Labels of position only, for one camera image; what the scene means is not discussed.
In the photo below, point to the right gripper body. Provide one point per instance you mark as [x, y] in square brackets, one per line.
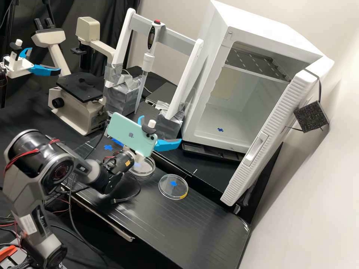
[138, 160]

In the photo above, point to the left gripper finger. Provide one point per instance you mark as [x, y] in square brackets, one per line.
[25, 51]
[45, 71]

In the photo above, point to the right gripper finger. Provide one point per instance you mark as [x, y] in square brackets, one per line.
[168, 146]
[140, 118]

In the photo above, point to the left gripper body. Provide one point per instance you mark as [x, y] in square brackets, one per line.
[17, 67]

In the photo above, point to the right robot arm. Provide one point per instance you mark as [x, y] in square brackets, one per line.
[33, 168]

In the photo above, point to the left phone holder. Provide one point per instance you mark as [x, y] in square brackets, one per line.
[17, 51]

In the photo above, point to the petri dish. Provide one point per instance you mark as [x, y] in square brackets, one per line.
[147, 167]

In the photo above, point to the grey flat box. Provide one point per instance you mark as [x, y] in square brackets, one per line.
[162, 94]

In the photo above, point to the black tray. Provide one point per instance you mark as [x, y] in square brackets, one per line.
[202, 151]

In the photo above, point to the petri dish lid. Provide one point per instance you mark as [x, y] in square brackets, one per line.
[168, 190]

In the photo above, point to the cream microscope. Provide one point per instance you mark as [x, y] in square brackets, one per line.
[81, 112]

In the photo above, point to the pipette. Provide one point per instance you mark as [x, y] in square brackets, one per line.
[148, 64]

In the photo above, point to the white incubator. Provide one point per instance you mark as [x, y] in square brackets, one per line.
[213, 70]

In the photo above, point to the white pipette stand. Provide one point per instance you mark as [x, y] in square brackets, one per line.
[179, 39]

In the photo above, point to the incubator door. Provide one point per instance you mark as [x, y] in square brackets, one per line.
[269, 140]

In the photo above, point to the right wrist camera phone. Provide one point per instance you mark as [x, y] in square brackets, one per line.
[129, 134]

